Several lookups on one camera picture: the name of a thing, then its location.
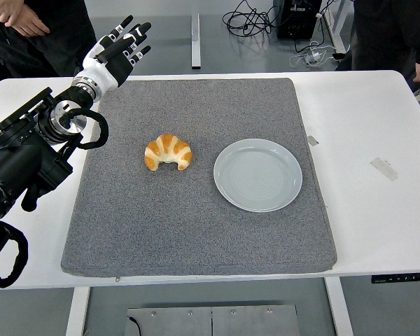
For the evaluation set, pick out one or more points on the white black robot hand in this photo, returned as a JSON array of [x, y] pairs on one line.
[[103, 75]]

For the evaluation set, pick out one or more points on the golden croissant bread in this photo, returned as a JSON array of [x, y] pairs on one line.
[[166, 147]]

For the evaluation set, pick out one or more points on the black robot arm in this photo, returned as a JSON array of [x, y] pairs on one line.
[[17, 161]]

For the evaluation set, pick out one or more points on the light grey round plate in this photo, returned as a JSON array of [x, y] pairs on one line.
[[259, 175]]

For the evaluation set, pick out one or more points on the grey metal plate with screws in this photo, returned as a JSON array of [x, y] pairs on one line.
[[231, 322]]

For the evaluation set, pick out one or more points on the person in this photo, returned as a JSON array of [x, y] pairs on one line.
[[63, 42], [385, 31]]

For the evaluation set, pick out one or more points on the grey fabric mat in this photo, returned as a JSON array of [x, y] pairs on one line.
[[182, 227]]

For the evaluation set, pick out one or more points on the black computer box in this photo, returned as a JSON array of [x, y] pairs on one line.
[[297, 21]]

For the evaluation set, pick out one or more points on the small grey tape piece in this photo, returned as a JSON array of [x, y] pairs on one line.
[[313, 140]]

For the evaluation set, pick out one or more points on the black phone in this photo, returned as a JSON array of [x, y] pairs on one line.
[[338, 56]]

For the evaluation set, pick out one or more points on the white table leg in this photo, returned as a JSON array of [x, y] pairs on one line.
[[77, 311], [339, 308]]

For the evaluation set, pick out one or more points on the white slanted desk leg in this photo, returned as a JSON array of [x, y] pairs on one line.
[[337, 28]]

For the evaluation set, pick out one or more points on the long grey tape strip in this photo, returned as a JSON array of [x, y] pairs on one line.
[[384, 168]]

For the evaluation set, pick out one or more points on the black desk control panel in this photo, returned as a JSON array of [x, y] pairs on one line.
[[402, 279]]

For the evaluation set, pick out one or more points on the grey metal desk post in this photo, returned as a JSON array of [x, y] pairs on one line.
[[195, 42]]

